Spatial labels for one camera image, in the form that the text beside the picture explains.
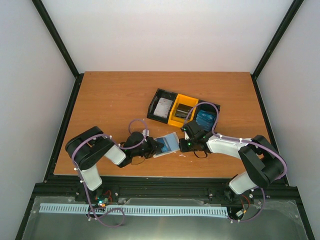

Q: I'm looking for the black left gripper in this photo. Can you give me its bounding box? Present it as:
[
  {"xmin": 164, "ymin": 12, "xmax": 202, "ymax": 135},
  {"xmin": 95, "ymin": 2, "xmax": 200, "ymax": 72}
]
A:
[{"xmin": 132, "ymin": 137, "xmax": 164, "ymax": 159}]

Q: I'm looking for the blue VIP card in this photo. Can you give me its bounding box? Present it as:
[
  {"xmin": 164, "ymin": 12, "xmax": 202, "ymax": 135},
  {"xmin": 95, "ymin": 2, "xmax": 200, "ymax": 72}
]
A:
[{"xmin": 156, "ymin": 137, "xmax": 171, "ymax": 154}]

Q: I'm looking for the beige card holder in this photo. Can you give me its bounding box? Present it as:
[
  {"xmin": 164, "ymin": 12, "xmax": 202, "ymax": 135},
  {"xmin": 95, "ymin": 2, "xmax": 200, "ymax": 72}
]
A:
[{"xmin": 153, "ymin": 132, "xmax": 180, "ymax": 158}]

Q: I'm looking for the black card stack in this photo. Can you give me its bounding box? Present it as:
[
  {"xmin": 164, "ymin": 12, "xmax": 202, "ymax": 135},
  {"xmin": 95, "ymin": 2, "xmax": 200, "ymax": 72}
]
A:
[{"xmin": 174, "ymin": 103, "xmax": 192, "ymax": 120}]

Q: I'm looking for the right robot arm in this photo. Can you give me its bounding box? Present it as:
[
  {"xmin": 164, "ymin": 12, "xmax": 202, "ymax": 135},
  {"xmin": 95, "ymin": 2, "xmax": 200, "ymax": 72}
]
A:
[{"xmin": 179, "ymin": 120, "xmax": 287, "ymax": 203}]

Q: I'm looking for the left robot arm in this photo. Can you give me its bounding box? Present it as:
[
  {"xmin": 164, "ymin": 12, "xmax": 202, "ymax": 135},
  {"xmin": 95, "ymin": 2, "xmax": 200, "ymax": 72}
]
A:
[{"xmin": 65, "ymin": 126, "xmax": 164, "ymax": 202}]

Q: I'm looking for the blue card stack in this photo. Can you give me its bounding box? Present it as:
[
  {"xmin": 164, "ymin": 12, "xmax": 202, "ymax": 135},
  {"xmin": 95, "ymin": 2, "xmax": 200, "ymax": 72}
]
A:
[{"xmin": 195, "ymin": 110, "xmax": 216, "ymax": 132}]

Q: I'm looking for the black left card bin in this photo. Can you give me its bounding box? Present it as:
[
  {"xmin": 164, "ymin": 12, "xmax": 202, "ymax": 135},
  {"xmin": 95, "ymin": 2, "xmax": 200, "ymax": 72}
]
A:
[{"xmin": 147, "ymin": 88, "xmax": 178, "ymax": 124}]

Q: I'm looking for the yellow middle card bin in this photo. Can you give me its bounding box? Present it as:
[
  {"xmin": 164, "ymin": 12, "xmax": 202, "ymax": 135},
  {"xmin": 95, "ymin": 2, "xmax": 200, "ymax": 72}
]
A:
[{"xmin": 167, "ymin": 93, "xmax": 199, "ymax": 128}]

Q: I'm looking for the white card stack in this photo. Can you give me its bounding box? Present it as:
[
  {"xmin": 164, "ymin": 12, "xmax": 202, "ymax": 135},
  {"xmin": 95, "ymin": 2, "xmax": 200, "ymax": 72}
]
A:
[{"xmin": 153, "ymin": 97, "xmax": 173, "ymax": 119}]

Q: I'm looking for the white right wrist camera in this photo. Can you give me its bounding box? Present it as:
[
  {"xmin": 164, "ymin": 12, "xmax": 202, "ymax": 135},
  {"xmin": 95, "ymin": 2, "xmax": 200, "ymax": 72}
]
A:
[{"xmin": 183, "ymin": 129, "xmax": 192, "ymax": 140}]

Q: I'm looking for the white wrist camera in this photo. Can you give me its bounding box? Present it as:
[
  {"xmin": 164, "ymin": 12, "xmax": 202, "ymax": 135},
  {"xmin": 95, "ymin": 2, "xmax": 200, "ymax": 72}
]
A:
[
  {"xmin": 142, "ymin": 129, "xmax": 150, "ymax": 137},
  {"xmin": 183, "ymin": 129, "xmax": 192, "ymax": 140}
]

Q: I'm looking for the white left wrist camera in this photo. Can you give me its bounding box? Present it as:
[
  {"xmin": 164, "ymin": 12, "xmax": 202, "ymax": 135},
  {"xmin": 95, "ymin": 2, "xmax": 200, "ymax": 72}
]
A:
[{"xmin": 142, "ymin": 129, "xmax": 150, "ymax": 137}]

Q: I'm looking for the light blue cable duct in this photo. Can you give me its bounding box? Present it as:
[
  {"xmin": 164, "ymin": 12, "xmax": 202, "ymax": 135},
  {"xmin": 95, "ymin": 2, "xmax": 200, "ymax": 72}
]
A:
[{"xmin": 38, "ymin": 203, "xmax": 228, "ymax": 218}]

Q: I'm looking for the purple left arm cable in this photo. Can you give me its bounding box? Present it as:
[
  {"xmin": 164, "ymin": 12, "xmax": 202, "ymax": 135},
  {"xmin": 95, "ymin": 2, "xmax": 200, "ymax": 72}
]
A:
[{"xmin": 71, "ymin": 118, "xmax": 150, "ymax": 228}]

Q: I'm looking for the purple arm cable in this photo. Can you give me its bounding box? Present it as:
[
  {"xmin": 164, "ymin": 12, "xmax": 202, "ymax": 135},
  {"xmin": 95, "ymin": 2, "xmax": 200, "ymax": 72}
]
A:
[
  {"xmin": 183, "ymin": 101, "xmax": 289, "ymax": 224},
  {"xmin": 71, "ymin": 118, "xmax": 150, "ymax": 228}
]

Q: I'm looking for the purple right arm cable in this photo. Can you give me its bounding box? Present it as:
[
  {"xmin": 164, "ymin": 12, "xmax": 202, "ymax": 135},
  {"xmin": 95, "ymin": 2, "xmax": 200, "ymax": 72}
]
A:
[{"xmin": 183, "ymin": 101, "xmax": 289, "ymax": 224}]

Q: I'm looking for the black front frame rail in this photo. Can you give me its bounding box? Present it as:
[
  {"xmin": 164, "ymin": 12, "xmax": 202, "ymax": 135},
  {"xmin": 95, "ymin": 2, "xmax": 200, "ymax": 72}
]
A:
[{"xmin": 32, "ymin": 176, "xmax": 300, "ymax": 208}]

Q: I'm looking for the black frame post left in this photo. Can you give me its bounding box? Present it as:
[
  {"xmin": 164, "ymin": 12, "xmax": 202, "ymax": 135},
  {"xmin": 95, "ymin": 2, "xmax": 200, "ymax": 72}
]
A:
[{"xmin": 31, "ymin": 0, "xmax": 85, "ymax": 79}]

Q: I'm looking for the black frame post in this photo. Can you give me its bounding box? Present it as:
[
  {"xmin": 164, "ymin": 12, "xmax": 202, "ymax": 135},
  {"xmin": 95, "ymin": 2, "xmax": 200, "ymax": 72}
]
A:
[
  {"xmin": 251, "ymin": 0, "xmax": 305, "ymax": 79},
  {"xmin": 31, "ymin": 0, "xmax": 85, "ymax": 79}
]

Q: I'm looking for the black frame post right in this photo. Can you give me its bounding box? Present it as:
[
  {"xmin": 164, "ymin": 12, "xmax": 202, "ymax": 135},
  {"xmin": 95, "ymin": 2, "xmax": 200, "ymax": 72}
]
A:
[{"xmin": 251, "ymin": 0, "xmax": 305, "ymax": 79}]

